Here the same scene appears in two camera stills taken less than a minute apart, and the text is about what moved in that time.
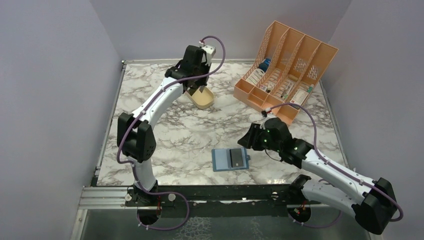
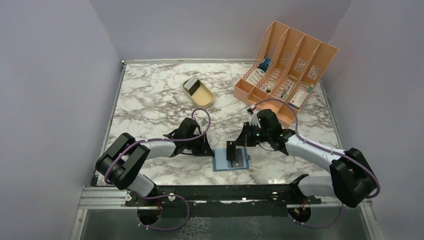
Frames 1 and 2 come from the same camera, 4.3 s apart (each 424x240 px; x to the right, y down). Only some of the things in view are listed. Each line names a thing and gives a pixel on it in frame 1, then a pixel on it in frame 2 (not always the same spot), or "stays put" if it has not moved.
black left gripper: [205, 66] to [205, 148]
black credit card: [236, 157] stays put
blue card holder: [230, 159] stays put
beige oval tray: [203, 100] stays put
